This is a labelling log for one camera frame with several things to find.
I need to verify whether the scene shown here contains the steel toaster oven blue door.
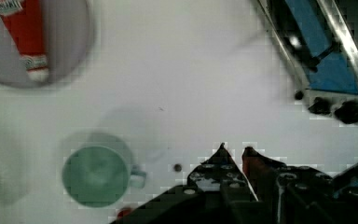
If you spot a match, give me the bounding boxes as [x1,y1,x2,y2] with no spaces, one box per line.
[255,0,358,130]

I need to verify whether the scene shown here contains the green mug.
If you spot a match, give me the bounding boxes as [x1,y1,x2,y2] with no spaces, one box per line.
[62,132,147,208]

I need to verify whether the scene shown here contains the red ketchup bottle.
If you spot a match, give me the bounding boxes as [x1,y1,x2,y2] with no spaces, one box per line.
[0,0,49,82]

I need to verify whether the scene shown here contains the black oven door handle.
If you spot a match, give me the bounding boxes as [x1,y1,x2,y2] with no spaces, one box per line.
[268,0,339,72]

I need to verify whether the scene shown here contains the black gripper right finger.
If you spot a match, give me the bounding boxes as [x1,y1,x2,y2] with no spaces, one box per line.
[241,147,335,224]

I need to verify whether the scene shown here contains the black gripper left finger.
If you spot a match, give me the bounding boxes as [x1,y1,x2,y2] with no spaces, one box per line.
[186,142,258,202]

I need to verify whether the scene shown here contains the grey round plate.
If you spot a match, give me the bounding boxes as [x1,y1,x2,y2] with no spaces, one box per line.
[0,0,92,89]

